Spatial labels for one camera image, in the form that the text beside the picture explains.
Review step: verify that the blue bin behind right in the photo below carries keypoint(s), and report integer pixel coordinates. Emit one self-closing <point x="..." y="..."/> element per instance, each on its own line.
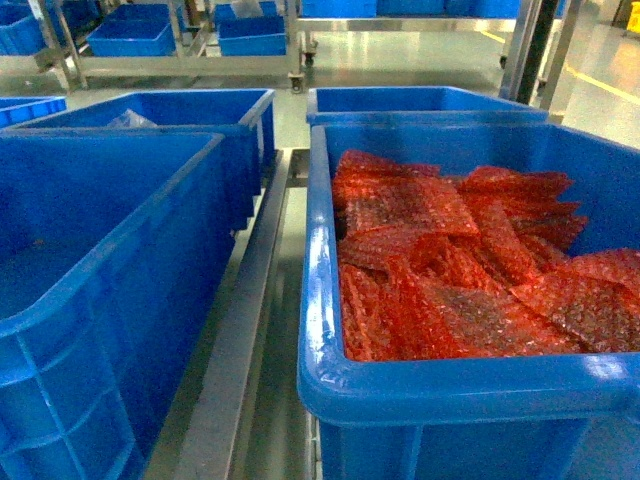
<point x="417" y="104"/>

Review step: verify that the red bubble wrap bags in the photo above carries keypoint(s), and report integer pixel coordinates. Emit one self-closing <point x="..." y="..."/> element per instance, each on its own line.
<point x="435" y="266"/>

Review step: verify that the large empty blue bin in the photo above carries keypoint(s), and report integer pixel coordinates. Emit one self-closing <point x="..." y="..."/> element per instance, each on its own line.
<point x="112" y="248"/>

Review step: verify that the blue bin with red wrap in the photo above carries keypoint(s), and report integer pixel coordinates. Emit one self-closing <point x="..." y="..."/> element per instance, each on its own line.
<point x="549" y="417"/>

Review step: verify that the blue plastic bin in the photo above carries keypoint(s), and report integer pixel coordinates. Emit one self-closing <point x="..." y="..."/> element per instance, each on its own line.
<point x="134" y="30"/>

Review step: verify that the blue bin behind left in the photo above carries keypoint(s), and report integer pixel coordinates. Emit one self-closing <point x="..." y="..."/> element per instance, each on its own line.
<point x="245" y="117"/>

